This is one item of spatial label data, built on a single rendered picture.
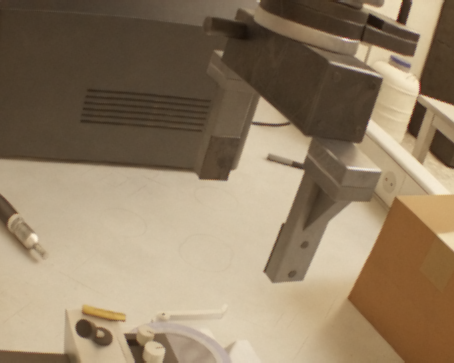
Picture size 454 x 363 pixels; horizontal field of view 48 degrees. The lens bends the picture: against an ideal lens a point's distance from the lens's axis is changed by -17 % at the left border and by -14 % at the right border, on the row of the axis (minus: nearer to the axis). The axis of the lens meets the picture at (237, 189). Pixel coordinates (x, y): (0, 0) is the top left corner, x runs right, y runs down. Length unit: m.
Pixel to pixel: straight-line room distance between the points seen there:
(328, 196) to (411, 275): 0.35
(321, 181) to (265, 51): 0.10
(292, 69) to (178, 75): 0.50
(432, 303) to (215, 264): 0.29
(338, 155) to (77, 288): 0.38
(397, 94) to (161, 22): 3.69
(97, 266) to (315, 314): 0.27
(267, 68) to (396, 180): 0.68
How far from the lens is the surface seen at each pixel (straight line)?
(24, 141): 0.84
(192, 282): 0.69
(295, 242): 0.37
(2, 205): 0.70
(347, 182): 0.33
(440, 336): 0.66
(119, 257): 0.69
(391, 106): 4.42
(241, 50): 0.42
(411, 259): 0.68
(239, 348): 0.50
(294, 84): 0.35
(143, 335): 0.41
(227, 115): 0.46
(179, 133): 0.89
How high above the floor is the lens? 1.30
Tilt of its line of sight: 26 degrees down
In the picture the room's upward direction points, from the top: 18 degrees clockwise
